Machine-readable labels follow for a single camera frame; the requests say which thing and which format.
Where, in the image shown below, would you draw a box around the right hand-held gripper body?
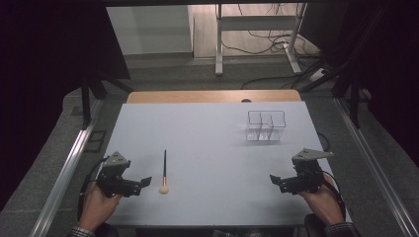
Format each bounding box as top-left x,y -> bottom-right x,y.
280,148 -> 334,196

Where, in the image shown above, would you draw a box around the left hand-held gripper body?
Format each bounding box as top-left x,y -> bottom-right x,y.
96,151 -> 143,198

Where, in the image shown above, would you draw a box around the black handled makeup brush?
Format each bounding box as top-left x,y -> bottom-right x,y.
158,149 -> 170,196

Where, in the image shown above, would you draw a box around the clear acrylic organizer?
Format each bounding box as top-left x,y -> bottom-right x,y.
245,110 -> 287,143

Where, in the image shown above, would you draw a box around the person's right hand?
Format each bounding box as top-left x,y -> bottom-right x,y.
297,175 -> 346,227

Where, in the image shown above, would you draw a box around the person's left hand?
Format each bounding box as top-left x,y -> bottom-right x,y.
78,182 -> 124,232

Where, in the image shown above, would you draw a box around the person's left plaid sleeve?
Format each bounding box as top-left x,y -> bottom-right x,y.
67,224 -> 97,237

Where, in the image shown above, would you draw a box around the person's plaid sleeve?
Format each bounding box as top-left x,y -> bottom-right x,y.
323,222 -> 361,237
67,224 -> 97,237

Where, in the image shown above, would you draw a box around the person's right plaid sleeve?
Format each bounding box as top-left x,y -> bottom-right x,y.
323,222 -> 361,237

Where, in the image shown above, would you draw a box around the black metal stand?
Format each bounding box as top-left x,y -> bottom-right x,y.
79,74 -> 135,130
299,58 -> 374,129

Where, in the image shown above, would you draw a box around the white power strip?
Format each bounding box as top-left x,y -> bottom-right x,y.
308,67 -> 328,82

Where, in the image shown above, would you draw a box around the wooden table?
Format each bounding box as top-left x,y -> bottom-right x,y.
126,89 -> 302,105

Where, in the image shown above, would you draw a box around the black curtain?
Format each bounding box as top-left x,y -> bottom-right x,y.
0,0 -> 131,211
297,0 -> 419,167

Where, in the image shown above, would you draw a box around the white cabinet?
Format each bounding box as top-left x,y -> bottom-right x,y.
106,4 -> 195,56

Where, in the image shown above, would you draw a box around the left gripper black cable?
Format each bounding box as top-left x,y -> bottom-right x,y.
76,156 -> 110,222

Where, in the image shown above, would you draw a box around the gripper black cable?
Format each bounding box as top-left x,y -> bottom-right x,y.
320,170 -> 347,221
76,156 -> 110,222

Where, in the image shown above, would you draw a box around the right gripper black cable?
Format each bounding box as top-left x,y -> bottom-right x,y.
320,170 -> 347,221

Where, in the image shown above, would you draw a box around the aluminium rail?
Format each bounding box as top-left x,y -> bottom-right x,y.
332,98 -> 419,237
29,98 -> 104,237

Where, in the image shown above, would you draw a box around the black floor cables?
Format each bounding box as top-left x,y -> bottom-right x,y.
220,3 -> 330,91

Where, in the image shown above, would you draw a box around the white metal desk frame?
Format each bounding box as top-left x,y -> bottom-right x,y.
214,3 -> 308,77

